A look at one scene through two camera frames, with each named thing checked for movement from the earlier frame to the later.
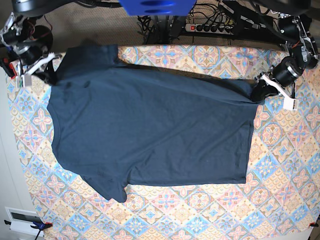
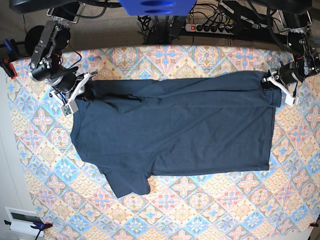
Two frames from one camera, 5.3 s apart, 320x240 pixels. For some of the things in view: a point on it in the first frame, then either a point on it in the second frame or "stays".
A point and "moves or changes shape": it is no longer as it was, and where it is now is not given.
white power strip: x=205 y=28 stays
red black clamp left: x=8 y=67 stays
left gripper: x=32 y=57 → x=73 y=85
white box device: x=21 y=220 stays
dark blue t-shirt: x=114 y=126 moves or changes shape
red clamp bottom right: x=314 y=224 stays
